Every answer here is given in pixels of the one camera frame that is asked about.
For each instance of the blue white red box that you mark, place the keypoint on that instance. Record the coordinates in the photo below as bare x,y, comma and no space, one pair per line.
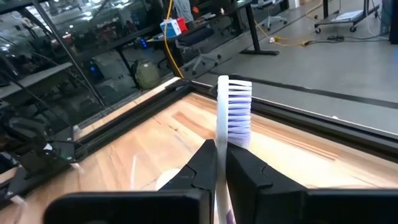
171,28

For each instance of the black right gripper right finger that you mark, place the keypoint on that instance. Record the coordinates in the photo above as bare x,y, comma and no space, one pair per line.
248,186

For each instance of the clear acrylic organizer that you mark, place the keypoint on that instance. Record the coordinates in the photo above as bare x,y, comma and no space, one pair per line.
134,174

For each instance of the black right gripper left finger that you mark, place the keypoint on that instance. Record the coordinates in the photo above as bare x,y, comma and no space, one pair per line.
199,174

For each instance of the dark blue office chair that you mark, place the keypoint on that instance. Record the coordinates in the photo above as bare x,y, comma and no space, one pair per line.
196,37

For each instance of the black wheeled cart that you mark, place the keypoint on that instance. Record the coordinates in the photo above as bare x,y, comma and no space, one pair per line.
348,15

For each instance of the black office desk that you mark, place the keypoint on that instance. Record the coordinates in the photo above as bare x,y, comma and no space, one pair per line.
252,31

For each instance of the olive green backpack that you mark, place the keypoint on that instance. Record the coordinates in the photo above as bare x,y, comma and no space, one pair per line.
146,76

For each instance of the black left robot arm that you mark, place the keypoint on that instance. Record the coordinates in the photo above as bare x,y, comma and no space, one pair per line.
34,155

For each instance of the office chair white base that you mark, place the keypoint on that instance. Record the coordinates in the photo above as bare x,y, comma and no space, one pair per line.
275,19

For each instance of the black aluminium table frame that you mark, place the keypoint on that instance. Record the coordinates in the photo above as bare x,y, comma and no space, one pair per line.
311,123

